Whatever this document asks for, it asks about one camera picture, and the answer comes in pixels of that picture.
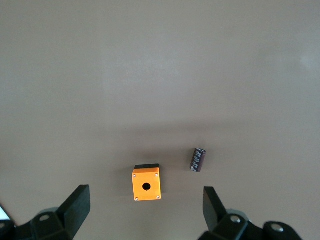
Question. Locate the dark cylindrical capacitor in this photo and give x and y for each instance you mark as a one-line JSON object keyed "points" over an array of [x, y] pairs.
{"points": [[197, 161]]}

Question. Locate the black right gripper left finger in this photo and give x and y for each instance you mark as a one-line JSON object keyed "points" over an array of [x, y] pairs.
{"points": [[75, 207]]}

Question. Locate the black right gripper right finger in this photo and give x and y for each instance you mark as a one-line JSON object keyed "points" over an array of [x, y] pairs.
{"points": [[215, 212]]}

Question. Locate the orange button enclosure box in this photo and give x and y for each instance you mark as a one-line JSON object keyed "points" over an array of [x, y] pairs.
{"points": [[140, 186]]}

